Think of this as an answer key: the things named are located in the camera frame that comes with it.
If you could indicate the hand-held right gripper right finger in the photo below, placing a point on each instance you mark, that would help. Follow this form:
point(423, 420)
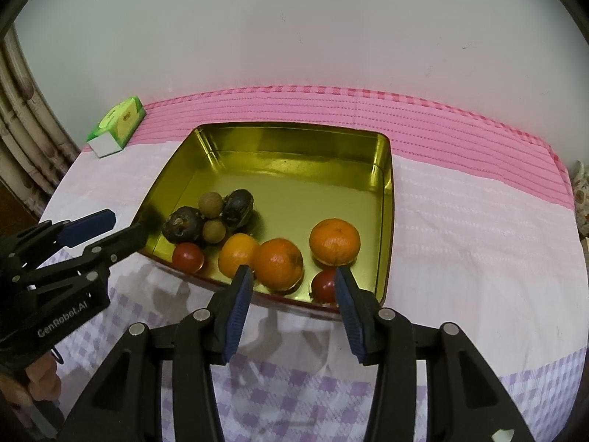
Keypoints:
point(349, 317)

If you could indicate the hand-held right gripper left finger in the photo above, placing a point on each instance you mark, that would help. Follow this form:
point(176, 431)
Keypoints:
point(239, 313)

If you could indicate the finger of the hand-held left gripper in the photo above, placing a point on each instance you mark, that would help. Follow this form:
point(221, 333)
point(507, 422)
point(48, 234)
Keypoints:
point(87, 228)
point(119, 241)

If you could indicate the red tomato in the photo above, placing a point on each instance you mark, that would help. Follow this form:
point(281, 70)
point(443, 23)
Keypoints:
point(187, 258)
point(323, 285)

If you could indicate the smooth yellowish orange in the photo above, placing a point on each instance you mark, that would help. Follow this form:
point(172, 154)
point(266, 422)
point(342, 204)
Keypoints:
point(234, 251)

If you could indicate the orange mandarin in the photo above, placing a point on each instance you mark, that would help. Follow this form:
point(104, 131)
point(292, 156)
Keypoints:
point(278, 262)
point(334, 241)

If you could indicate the large dark round fruit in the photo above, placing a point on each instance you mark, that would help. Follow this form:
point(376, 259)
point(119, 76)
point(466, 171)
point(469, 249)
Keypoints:
point(183, 224)

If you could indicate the brown longan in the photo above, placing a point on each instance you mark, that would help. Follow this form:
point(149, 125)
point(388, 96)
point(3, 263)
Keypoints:
point(214, 231)
point(210, 204)

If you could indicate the small dark round fruit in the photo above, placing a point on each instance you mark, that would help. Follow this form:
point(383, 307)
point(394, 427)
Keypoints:
point(238, 207)

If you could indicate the dark red tin box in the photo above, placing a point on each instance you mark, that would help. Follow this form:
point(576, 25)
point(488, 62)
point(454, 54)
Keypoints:
point(299, 184)

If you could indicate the person's left hand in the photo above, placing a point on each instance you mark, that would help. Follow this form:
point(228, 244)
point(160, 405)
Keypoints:
point(41, 380)

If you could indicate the green tissue pack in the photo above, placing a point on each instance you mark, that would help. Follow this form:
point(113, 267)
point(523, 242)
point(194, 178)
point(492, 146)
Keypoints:
point(119, 119)

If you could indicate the pink purple plaid bed sheet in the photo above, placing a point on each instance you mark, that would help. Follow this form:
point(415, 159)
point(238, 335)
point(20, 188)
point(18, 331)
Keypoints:
point(460, 221)

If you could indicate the floral patterned pouch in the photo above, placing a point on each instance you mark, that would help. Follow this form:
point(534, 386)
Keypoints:
point(582, 198)

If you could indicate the beige ribbed bed frame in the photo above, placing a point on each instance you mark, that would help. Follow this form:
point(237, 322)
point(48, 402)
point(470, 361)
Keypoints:
point(23, 124)

